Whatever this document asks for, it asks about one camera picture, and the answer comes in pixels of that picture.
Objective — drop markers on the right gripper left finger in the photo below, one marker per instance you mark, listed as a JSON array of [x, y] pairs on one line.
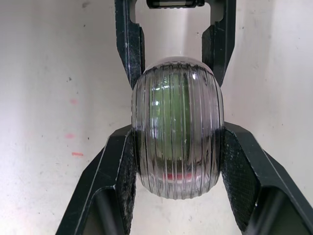
[[107, 176]]

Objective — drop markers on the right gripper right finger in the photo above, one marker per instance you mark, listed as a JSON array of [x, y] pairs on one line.
[[254, 176]]

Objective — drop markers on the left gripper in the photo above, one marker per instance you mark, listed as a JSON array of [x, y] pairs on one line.
[[174, 3]]

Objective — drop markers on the green soap bar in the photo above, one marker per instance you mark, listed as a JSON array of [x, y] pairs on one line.
[[168, 115]]

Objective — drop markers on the clear grey ribbed soap case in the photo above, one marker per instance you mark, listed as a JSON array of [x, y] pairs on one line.
[[207, 117]]

